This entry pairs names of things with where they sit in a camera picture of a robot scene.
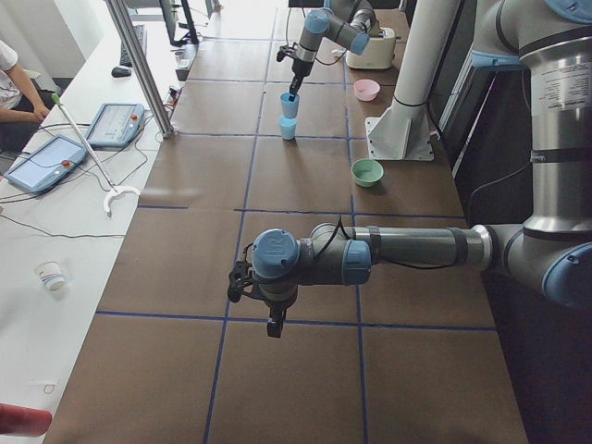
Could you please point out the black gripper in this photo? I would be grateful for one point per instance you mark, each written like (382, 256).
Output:
(299, 68)
(277, 308)

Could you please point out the light blue cup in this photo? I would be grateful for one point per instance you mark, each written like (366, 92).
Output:
(289, 104)
(287, 127)

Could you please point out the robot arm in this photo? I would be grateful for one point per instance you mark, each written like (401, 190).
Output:
(347, 23)
(549, 252)

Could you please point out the pink bowl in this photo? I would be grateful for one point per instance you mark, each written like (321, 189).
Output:
(366, 90)

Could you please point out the cream toaster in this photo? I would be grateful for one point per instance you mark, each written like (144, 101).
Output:
(377, 55)

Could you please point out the black monitor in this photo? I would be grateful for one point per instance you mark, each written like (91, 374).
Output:
(180, 26)

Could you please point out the green bowl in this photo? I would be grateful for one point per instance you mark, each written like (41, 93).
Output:
(367, 172)

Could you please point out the black computer mouse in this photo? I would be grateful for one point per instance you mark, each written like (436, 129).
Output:
(120, 72)

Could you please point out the teach pendant far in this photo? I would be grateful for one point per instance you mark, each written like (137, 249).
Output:
(115, 126)

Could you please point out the teach pendant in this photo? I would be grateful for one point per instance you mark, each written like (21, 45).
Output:
(115, 126)
(50, 163)

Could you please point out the white reacher grabber stick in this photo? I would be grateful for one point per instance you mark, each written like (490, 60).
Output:
(115, 191)

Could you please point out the paper cup on side table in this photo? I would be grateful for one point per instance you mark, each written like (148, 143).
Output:
(51, 275)

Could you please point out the teach pendant near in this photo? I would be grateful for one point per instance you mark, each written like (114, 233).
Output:
(50, 163)

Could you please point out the seated person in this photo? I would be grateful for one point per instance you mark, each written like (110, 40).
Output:
(23, 106)

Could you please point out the red cylinder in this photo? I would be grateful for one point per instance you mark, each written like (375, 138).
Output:
(24, 421)

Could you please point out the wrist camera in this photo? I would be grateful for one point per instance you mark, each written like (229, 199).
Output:
(287, 51)
(240, 281)

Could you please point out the aluminium camera post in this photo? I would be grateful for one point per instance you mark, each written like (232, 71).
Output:
(121, 18)

